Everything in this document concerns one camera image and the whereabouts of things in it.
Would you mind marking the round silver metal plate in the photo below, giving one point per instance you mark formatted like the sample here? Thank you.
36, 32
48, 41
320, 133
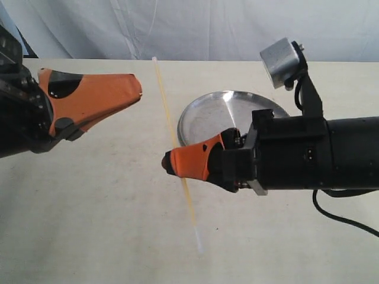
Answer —
215, 112

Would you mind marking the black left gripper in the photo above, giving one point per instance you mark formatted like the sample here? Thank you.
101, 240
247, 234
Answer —
35, 117

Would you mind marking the white backdrop cloth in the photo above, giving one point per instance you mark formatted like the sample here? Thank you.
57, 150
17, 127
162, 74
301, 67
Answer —
344, 31

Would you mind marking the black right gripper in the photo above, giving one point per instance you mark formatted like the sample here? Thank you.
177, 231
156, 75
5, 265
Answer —
278, 153

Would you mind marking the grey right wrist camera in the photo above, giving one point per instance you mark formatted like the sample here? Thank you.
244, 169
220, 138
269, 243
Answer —
285, 63

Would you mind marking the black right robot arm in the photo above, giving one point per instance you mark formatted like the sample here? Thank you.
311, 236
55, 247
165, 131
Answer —
337, 156

